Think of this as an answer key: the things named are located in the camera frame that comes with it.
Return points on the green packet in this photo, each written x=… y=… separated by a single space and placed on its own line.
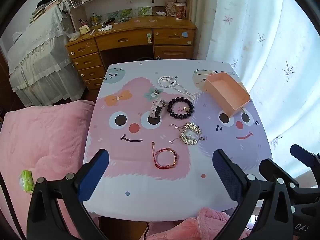
x=26 y=182

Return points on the clear plastic bag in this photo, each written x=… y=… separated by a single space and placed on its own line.
x=74 y=36

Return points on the pink fluffy blanket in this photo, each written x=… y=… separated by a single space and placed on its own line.
x=45 y=135

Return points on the bed with white lace cover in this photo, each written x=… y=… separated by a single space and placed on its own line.
x=37 y=60

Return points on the yellow mug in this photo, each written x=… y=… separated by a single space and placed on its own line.
x=84 y=29

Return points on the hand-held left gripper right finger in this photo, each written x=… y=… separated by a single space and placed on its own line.
x=225 y=177

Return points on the cream patterned pouch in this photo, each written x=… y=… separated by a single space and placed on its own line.
x=170 y=8

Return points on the white tube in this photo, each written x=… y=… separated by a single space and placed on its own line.
x=160 y=13

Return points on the white drawer safety lock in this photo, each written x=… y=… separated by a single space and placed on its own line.
x=149 y=37

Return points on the glass jar with pens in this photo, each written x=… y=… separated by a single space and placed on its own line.
x=94 y=20

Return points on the pink quilted cloth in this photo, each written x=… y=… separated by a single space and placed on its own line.
x=190 y=226

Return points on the black flashlight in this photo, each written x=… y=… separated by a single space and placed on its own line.
x=108 y=21

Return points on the red patterned paper cup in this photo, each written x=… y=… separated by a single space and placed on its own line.
x=180 y=11

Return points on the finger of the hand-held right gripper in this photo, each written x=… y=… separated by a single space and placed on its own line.
x=303 y=156
x=275 y=168

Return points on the dark flower brooch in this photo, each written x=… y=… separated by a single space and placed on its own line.
x=156 y=92

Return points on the black hat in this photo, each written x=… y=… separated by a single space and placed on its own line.
x=44 y=2

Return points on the small flower charm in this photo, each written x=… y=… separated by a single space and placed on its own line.
x=164 y=103

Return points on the wooden desk with drawers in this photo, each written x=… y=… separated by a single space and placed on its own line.
x=125 y=38

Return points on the stack of books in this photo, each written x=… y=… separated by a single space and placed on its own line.
x=43 y=8

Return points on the white leaf print curtain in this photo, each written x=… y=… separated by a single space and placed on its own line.
x=262 y=42

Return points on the pink cardboard box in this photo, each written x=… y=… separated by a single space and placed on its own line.
x=226 y=93

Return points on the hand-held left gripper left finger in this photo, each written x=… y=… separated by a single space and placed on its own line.
x=93 y=175

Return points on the gold leaf hoop earring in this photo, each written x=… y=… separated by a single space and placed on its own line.
x=187 y=140
x=193 y=128

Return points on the white glove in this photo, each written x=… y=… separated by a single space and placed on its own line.
x=105 y=28

